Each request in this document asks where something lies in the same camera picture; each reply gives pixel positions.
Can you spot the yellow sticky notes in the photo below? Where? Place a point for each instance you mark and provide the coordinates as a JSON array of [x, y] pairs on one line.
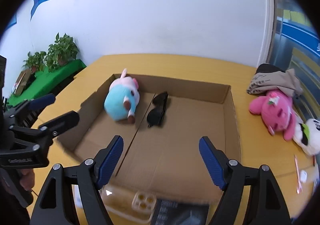
[[296, 17]]

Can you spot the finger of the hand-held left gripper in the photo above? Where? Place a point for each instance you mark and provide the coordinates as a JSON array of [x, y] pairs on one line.
[[41, 101], [63, 121]]

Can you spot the brown carton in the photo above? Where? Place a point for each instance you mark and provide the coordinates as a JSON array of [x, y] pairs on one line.
[[22, 82]]

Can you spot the shallow cardboard box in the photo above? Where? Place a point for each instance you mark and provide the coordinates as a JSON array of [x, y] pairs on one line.
[[175, 145]]

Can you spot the large potted green plant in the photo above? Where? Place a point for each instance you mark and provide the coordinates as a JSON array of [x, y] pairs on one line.
[[62, 48]]

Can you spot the pink pen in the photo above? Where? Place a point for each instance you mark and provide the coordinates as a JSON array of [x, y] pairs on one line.
[[298, 175]]

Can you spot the small potted green plant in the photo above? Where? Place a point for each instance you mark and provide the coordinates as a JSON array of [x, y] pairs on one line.
[[35, 61]]

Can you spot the person's left hand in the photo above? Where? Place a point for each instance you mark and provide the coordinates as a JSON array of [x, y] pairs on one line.
[[28, 180]]

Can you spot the black chair back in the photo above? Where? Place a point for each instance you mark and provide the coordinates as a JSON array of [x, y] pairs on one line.
[[268, 68]]

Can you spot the panda plush toy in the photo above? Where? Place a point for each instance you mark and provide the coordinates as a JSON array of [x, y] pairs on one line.
[[311, 137]]

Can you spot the blue glass banner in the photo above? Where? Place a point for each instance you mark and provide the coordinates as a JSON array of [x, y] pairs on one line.
[[300, 35]]

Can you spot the white earbud case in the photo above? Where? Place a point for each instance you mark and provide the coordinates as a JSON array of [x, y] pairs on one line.
[[303, 176]]

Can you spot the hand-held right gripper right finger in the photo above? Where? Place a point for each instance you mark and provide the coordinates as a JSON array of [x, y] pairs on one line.
[[212, 162]]

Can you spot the black product box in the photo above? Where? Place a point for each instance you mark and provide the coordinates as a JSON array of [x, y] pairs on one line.
[[180, 212]]

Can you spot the green covered shelf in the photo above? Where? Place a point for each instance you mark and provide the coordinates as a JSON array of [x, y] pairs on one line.
[[50, 80]]

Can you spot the beige printed garment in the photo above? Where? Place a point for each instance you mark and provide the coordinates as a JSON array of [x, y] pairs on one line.
[[275, 81]]

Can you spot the black sunglasses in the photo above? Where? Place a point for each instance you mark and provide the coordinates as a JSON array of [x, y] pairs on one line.
[[156, 112]]

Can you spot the clear cream phone case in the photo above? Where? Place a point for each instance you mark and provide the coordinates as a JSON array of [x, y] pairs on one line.
[[142, 201]]

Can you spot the blue pig plush toy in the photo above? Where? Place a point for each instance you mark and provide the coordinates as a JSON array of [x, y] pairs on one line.
[[120, 102]]

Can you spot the pink plush toy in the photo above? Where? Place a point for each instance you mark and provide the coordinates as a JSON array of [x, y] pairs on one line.
[[275, 112]]

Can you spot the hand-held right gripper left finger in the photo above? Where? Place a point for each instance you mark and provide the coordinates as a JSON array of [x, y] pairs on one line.
[[110, 162]]

